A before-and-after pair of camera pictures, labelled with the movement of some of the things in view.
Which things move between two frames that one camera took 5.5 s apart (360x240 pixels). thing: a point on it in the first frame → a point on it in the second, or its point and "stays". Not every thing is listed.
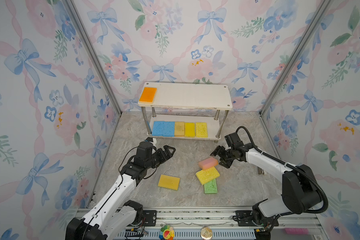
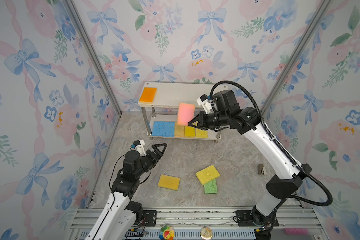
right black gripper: x=218 y=151 → x=201 y=119
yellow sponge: x=201 y=130 stays
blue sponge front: x=168 y=129 stays
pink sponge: x=207 y=163 → x=185 y=113
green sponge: x=211 y=187 stays
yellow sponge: x=179 y=129 stays
